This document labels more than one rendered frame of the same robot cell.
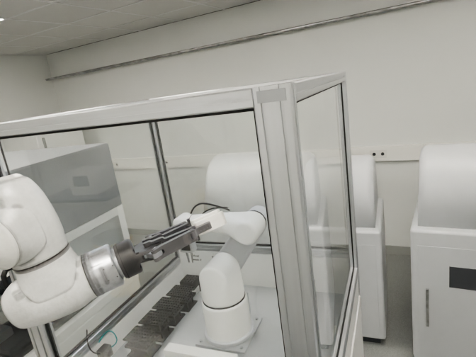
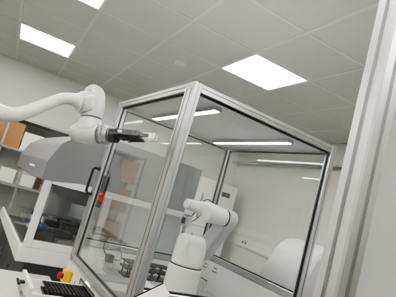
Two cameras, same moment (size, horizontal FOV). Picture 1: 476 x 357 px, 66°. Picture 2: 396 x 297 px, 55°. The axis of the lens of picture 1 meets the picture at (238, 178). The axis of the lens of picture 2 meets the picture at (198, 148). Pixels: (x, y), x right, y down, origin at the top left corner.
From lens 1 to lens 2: 138 cm
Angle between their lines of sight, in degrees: 43
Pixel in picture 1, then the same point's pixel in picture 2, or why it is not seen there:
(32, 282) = (81, 120)
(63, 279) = (89, 124)
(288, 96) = (193, 86)
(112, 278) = (102, 134)
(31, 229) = (91, 101)
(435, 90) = not seen: outside the picture
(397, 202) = not seen: outside the picture
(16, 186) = (96, 88)
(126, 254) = (112, 129)
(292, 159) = (185, 113)
